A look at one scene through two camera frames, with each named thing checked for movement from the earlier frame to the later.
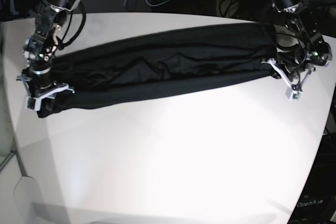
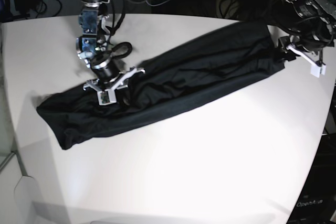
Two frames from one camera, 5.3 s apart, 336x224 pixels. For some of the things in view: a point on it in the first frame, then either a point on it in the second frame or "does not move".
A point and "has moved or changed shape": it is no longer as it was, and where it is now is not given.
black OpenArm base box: x=316 y=203 does not move
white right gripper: x=294 y=93 to x=316 y=70
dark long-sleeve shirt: x=161 y=61 has moved or changed shape
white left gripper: x=47 y=104 to x=107 y=95
